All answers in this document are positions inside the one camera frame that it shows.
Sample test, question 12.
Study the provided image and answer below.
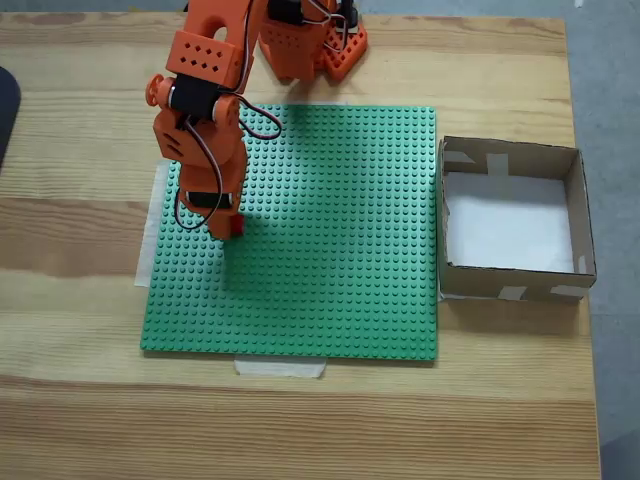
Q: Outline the green lego baseplate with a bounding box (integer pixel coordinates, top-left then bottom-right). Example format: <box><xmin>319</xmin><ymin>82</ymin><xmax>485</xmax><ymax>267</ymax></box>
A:
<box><xmin>139</xmin><ymin>102</ymin><xmax>440</xmax><ymax>368</ymax></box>

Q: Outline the brown cardboard box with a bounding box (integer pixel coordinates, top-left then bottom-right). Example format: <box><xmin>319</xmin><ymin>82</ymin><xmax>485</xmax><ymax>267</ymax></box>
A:
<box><xmin>437</xmin><ymin>134</ymin><xmax>599</xmax><ymax>304</ymax></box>

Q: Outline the flat black object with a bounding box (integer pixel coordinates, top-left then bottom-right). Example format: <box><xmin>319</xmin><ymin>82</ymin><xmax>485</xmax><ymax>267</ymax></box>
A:
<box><xmin>0</xmin><ymin>66</ymin><xmax>23</xmax><ymax>174</ymax></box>

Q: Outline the white paper sheet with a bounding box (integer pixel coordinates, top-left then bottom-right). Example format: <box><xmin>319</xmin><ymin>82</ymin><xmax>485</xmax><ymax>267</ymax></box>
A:
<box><xmin>442</xmin><ymin>171</ymin><xmax>576</xmax><ymax>275</ymax></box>

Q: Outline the thin servo wire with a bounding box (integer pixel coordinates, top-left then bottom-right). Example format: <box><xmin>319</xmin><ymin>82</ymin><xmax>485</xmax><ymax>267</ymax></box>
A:
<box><xmin>173</xmin><ymin>49</ymin><xmax>284</xmax><ymax>231</ymax></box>

